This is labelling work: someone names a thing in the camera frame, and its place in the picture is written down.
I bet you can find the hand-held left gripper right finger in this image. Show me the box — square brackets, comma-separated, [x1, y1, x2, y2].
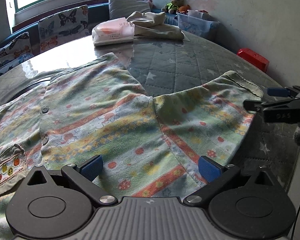
[185, 155, 275, 204]

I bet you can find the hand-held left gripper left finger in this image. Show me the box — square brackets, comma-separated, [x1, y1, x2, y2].
[25, 154, 117, 205]

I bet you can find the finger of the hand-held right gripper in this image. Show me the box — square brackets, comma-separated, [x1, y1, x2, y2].
[262, 85, 300, 98]
[243, 98, 300, 113]

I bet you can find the floral striped baby shirt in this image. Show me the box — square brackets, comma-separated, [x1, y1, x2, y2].
[0, 52, 264, 240]

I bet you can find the red box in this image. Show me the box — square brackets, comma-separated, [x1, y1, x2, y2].
[236, 48, 270, 73]

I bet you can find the clear plastic storage box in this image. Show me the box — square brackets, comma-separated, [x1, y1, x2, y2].
[176, 9, 220, 39]

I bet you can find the beige garment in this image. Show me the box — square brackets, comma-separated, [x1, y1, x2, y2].
[126, 10, 185, 40]

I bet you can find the teddy bear green vest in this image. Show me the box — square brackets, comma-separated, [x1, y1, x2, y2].
[164, 0, 183, 14]

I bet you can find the pink white tissue pack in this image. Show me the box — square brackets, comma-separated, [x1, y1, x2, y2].
[91, 17, 135, 47]

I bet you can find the butterfly print cushion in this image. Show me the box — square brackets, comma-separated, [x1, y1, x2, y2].
[0, 32, 35, 83]
[37, 5, 90, 53]

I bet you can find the blue sofa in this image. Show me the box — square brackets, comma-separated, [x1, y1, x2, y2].
[0, 2, 180, 55]

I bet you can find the grey pillow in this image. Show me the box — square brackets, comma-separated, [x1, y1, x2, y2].
[108, 0, 152, 20]

